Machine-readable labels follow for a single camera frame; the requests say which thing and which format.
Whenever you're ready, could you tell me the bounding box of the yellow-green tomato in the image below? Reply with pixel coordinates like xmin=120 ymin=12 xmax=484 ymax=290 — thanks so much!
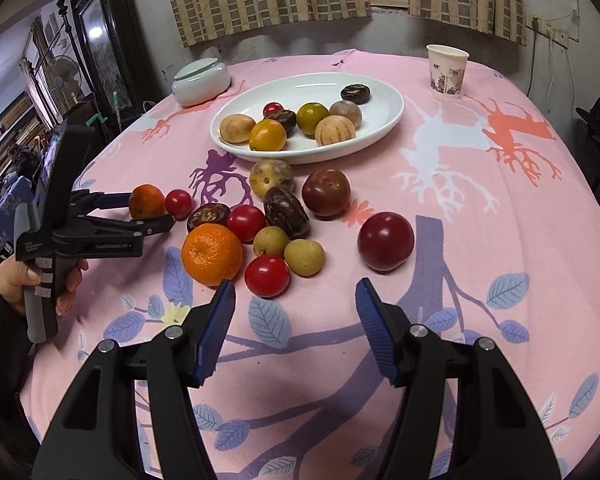
xmin=296 ymin=102 xmax=330 ymax=136

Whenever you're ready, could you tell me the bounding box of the dark red round tomato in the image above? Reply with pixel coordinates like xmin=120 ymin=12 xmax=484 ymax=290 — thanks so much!
xmin=357 ymin=211 xmax=415 ymax=272

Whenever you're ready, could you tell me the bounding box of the person's left forearm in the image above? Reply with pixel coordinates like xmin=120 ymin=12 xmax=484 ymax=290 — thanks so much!
xmin=0 ymin=280 xmax=41 ymax=466

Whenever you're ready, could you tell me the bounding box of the white oval plate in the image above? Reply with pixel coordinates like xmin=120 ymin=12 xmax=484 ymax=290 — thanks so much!
xmin=209 ymin=73 xmax=405 ymax=165

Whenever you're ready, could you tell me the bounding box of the dark brown tomato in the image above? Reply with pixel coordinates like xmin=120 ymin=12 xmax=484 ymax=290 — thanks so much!
xmin=301 ymin=168 xmax=352 ymax=218

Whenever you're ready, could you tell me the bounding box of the pink printed tablecloth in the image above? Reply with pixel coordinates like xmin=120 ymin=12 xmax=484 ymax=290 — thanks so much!
xmin=17 ymin=49 xmax=600 ymax=480

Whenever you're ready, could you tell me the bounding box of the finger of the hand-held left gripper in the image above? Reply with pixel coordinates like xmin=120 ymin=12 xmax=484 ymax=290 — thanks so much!
xmin=71 ymin=190 xmax=132 ymax=213
xmin=86 ymin=213 xmax=176 ymax=240

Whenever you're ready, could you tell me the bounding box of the small tan longan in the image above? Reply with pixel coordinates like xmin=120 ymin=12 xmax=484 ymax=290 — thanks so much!
xmin=284 ymin=239 xmax=326 ymax=277
xmin=252 ymin=225 xmax=291 ymax=258

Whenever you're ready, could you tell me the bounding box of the large orange tangerine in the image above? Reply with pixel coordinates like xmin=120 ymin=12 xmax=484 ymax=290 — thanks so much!
xmin=181 ymin=223 xmax=244 ymax=288

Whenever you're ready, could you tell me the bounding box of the standing fan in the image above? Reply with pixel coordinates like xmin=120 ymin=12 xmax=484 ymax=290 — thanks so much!
xmin=45 ymin=55 xmax=88 ymax=106

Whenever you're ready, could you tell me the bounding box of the striped pale pepino melon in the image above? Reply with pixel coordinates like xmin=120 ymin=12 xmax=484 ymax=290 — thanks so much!
xmin=314 ymin=115 xmax=356 ymax=147

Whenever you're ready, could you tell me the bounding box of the tan brown round fruit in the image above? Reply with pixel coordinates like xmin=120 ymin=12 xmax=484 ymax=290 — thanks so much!
xmin=329 ymin=100 xmax=364 ymax=128

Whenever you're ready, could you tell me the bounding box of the dark wooden cabinet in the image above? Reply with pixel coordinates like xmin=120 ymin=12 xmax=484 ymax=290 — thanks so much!
xmin=69 ymin=0 xmax=163 ymax=128

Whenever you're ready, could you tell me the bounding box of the white wall socket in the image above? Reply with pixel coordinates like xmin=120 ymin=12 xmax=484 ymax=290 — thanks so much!
xmin=530 ymin=17 xmax=571 ymax=43

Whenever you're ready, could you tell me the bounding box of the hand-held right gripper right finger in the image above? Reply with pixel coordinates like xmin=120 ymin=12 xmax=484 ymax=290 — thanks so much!
xmin=355 ymin=278 xmax=563 ymax=480

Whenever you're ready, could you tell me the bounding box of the white lidded ceramic jar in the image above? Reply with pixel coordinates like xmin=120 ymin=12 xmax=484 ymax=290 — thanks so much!
xmin=172 ymin=57 xmax=231 ymax=107

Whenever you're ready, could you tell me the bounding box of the orange-yellow tomato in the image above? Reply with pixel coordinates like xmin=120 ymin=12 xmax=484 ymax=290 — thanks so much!
xmin=249 ymin=119 xmax=287 ymax=152

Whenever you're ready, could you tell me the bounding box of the printed paper cup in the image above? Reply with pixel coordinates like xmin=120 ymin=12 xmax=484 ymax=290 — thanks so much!
xmin=426 ymin=44 xmax=470 ymax=99

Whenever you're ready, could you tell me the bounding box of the large pale yellow fruit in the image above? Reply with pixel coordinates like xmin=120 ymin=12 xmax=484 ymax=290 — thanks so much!
xmin=220 ymin=114 xmax=257 ymax=144

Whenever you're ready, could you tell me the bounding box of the speckled yellow round fruit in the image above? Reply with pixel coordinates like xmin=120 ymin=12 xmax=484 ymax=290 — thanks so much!
xmin=249 ymin=159 xmax=295 ymax=197

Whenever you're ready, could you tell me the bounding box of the person's left hand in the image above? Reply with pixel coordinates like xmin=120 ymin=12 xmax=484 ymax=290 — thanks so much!
xmin=0 ymin=258 xmax=89 ymax=317

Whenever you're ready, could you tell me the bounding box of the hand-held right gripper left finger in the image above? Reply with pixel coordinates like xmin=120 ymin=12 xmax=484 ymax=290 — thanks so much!
xmin=31 ymin=280 xmax=237 ymax=480

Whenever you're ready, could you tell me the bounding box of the small orange tangerine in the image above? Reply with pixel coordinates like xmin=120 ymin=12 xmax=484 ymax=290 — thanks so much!
xmin=129 ymin=184 xmax=166 ymax=221

